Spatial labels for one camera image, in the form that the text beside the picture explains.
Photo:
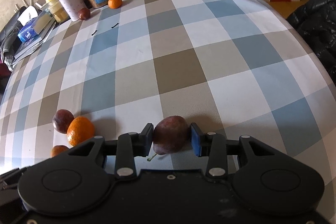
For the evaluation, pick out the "blue tissue pack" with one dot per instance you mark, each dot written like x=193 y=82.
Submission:
x=33 y=28

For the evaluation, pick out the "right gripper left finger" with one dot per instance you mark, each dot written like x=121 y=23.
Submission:
x=129 y=146

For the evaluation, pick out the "orange mandarin by jar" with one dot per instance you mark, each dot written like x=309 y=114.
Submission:
x=114 y=4

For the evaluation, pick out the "dark purple plum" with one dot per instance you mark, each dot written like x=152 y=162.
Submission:
x=170 y=135

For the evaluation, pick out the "small orange mandarin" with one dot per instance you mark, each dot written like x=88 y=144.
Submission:
x=56 y=150

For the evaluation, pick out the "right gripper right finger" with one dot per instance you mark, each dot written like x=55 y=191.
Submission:
x=213 y=146

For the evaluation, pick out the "yellow lid jar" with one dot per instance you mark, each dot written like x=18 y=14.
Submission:
x=57 y=10

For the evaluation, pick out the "stack of books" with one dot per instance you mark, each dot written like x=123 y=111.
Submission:
x=27 y=48

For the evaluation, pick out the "dark plum by bottle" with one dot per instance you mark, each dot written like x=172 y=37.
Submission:
x=84 y=14

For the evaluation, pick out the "checkered tablecloth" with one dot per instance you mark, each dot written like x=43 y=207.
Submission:
x=235 y=67

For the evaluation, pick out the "black jacket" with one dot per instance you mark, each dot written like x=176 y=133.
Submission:
x=315 y=21

